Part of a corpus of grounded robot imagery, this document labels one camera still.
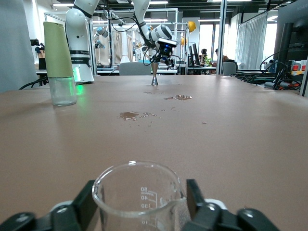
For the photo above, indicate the brown table cloth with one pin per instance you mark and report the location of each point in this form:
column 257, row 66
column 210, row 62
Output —
column 216, row 144

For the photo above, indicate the large black monitor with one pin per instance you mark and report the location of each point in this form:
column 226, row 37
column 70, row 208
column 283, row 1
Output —
column 293, row 29

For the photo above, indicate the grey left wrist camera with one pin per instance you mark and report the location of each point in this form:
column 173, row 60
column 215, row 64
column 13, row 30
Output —
column 167, row 42

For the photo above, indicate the white curtain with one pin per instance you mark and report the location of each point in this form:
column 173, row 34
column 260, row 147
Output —
column 252, row 41

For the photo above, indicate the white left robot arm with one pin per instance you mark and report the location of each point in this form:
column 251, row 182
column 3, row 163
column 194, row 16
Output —
column 79, row 48

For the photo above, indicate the steel double cone jigger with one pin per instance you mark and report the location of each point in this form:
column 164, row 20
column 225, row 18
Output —
column 155, row 77

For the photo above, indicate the grey box with red button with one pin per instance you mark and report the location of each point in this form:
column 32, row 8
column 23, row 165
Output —
column 298, row 68

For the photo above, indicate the grey chair back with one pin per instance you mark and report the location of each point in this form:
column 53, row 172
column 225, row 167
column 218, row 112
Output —
column 134, row 68

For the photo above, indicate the streaky liquid splash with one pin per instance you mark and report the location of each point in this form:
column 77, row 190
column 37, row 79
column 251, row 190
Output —
column 149, row 93

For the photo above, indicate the large liquid puddle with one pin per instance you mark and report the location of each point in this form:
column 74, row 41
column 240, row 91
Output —
column 179, row 97

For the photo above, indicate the grey fabric panel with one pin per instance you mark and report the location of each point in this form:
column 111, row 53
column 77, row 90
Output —
column 14, row 48

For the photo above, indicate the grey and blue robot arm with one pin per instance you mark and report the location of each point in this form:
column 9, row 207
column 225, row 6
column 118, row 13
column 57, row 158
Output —
column 101, row 32

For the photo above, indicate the small liquid puddle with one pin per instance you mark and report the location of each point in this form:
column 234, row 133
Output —
column 128, row 115

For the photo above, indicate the yellow hard hat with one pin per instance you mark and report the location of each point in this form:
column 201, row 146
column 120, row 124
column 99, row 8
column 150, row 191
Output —
column 191, row 26
column 184, row 41

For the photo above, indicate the seated person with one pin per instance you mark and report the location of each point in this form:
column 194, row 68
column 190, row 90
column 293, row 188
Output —
column 220, row 56

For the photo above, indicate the green bottle with glass base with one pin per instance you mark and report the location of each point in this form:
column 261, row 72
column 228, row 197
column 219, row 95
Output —
column 59, row 60

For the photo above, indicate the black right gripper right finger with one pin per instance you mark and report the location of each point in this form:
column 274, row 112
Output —
column 216, row 219

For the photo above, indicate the aluminium frame post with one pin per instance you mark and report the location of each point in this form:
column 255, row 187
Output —
column 223, row 36

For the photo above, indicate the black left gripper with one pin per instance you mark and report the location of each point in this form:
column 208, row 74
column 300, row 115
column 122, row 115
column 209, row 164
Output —
column 166, row 52

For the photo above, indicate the clear glass measuring beaker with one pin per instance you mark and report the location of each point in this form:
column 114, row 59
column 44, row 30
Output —
column 144, row 195

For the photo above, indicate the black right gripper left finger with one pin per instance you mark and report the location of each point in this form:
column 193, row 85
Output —
column 60, row 219

